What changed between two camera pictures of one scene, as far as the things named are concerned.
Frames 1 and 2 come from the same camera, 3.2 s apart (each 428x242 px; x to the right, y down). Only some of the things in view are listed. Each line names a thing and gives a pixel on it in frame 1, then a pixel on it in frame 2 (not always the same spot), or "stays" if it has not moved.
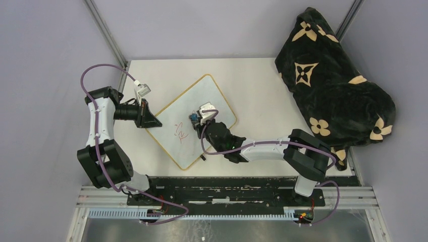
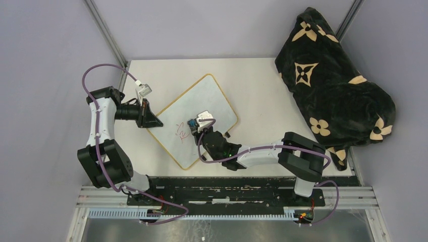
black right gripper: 199,127 -> 196,134
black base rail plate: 220,192 stays
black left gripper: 145,118 stays
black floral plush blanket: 344,110 stays
